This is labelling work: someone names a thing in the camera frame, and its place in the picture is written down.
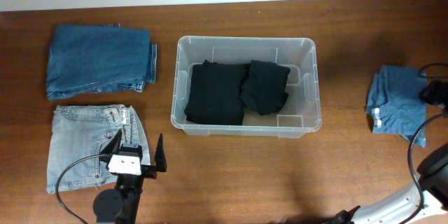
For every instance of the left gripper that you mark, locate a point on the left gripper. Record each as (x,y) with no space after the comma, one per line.
(148,171)

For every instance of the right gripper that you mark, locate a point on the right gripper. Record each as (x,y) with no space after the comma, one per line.
(441,94)

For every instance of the blue shirt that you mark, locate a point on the blue shirt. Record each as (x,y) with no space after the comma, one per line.
(393,101)

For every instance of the large black garment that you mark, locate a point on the large black garment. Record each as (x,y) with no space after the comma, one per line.
(214,94)

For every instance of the small dark garment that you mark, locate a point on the small dark garment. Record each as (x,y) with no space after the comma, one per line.
(264,89)

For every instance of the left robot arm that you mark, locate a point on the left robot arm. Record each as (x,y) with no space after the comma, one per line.
(120,204)

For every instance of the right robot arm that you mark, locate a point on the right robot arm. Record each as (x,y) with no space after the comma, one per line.
(427,194)

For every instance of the light blue folded jeans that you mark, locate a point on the light blue folded jeans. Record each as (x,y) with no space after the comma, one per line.
(81,131)

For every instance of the dark blue folded jeans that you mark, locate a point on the dark blue folded jeans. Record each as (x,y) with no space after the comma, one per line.
(99,59)

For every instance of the clear plastic storage bin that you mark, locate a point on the clear plastic storage bin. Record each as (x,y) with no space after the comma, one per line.
(300,115)

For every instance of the left white camera box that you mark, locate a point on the left white camera box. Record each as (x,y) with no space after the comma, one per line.
(124,164)

